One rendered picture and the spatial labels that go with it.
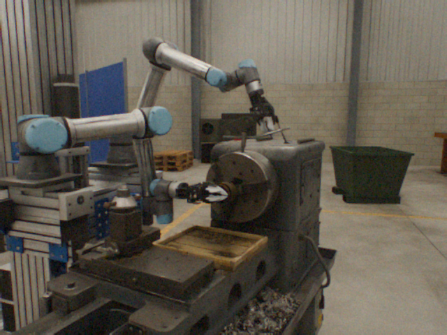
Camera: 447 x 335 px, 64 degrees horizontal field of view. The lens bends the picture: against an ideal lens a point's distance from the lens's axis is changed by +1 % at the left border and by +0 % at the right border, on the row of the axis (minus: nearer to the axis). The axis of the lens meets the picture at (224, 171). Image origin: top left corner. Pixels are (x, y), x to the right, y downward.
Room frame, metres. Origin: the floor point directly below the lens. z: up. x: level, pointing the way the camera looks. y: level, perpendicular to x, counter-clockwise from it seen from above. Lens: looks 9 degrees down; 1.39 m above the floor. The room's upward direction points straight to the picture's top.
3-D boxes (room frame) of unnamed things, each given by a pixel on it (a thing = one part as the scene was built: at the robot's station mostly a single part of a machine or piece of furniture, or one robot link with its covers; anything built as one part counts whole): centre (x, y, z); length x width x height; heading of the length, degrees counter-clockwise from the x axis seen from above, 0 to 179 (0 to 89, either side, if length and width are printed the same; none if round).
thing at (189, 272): (1.03, 0.26, 0.95); 0.43 x 0.17 x 0.05; 61
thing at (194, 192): (1.44, 0.13, 1.08); 0.12 x 0.09 x 0.08; 60
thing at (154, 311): (0.98, 0.27, 0.90); 0.47 x 0.30 x 0.06; 61
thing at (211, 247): (1.36, 0.05, 0.89); 0.36 x 0.30 x 0.04; 61
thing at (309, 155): (1.95, -0.25, 1.06); 0.59 x 0.48 x 0.39; 151
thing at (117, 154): (1.81, 0.52, 1.21); 0.15 x 0.15 x 0.10
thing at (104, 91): (7.75, 2.90, 1.18); 4.12 x 0.80 x 2.35; 38
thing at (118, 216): (1.07, 0.30, 1.07); 0.07 x 0.07 x 0.10; 61
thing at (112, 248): (1.09, 0.30, 0.99); 0.20 x 0.10 x 0.05; 151
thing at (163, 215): (1.54, 0.27, 0.98); 0.11 x 0.08 x 0.11; 38
